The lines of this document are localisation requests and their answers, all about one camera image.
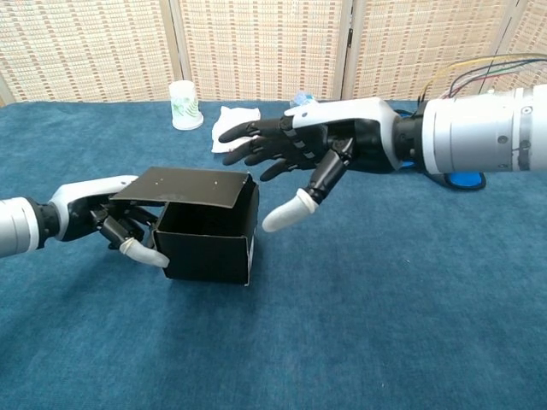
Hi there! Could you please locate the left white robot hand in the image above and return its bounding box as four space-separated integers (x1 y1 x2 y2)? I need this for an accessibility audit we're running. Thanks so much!
47 174 171 268

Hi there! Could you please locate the black cardboard box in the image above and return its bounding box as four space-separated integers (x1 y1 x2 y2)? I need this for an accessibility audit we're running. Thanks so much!
109 166 261 286

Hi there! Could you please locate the white tissue packet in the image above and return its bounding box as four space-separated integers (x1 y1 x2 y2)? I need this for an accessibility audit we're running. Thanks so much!
210 105 262 155

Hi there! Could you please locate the clear plastic water bottle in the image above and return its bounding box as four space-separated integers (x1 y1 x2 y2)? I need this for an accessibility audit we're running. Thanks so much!
289 91 320 108

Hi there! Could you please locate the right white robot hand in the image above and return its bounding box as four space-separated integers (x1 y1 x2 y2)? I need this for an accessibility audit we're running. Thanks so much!
217 97 407 233

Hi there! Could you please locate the blue carpeted table surface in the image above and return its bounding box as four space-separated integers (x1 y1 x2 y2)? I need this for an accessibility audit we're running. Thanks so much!
0 98 547 410

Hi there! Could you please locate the beige woven folding screen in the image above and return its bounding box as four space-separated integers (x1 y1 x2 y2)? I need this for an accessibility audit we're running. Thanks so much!
0 0 547 106

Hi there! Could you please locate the white paper cup green print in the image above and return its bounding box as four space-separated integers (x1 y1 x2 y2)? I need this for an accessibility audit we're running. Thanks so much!
168 79 204 131

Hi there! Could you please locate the blue microfibre cloth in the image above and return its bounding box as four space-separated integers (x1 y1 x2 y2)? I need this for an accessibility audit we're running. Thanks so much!
395 108 488 192

